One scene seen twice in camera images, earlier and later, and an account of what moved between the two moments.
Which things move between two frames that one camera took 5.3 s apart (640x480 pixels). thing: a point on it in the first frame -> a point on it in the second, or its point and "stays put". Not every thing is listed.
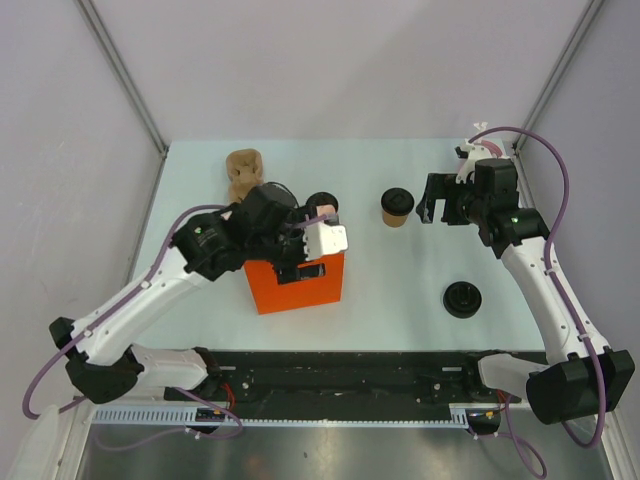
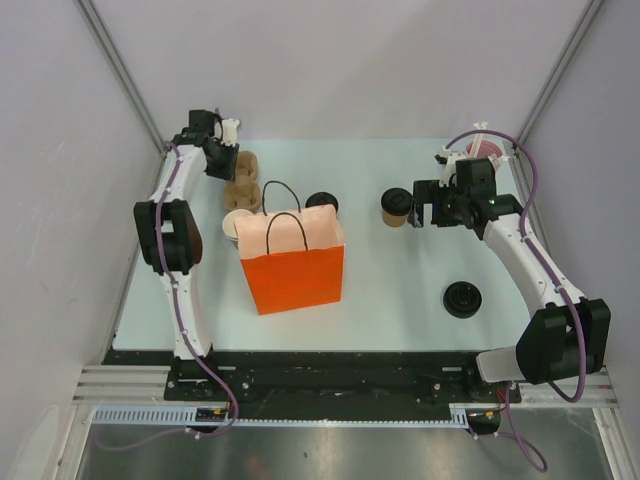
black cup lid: (397, 201) stays put
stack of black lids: (462, 299) stays put
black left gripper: (298, 215) -> (228, 171)
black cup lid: (321, 198) stays put
